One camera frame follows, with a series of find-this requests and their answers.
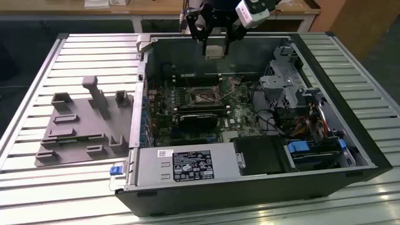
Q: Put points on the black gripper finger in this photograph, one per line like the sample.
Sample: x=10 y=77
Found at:
x=238 y=31
x=198 y=25

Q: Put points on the silver CPU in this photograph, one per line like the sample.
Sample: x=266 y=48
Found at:
x=215 y=52

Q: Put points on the metal locking lever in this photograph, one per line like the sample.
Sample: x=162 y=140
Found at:
x=227 y=95

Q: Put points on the CPU socket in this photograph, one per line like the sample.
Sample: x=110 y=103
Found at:
x=203 y=96

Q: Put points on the black RAM slot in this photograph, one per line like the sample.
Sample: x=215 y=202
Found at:
x=203 y=108
x=203 y=112

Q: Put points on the metal disk bay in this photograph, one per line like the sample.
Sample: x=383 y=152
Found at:
x=275 y=82

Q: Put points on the white box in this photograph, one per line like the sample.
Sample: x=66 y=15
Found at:
x=119 y=2
x=96 y=4

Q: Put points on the green motherboard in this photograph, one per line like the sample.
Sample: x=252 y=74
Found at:
x=243 y=117

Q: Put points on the black graphics card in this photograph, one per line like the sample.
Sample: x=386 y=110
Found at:
x=196 y=122

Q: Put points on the wooden cabinet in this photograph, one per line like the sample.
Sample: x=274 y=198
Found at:
x=366 y=21

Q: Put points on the silver chipset heatsink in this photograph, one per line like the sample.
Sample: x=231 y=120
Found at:
x=230 y=134

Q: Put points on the wooden desk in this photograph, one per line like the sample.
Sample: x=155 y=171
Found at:
x=47 y=10

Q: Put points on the blue disk carrier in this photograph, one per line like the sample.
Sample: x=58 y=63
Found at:
x=296 y=146

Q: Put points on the black plastic shroud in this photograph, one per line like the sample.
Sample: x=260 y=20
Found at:
x=259 y=154

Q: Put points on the small blue clip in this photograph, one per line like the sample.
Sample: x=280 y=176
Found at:
x=342 y=144

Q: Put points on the black hard disk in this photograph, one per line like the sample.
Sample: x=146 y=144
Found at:
x=312 y=161

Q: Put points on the grey parts rack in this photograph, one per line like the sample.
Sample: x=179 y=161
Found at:
x=82 y=140

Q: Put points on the grey power supply unit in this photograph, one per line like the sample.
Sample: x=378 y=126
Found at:
x=156 y=168

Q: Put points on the blue case latch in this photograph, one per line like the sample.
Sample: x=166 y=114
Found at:
x=115 y=170

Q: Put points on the black PC case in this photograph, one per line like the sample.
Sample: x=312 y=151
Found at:
x=219 y=199

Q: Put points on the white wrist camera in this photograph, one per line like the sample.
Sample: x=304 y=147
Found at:
x=252 y=11

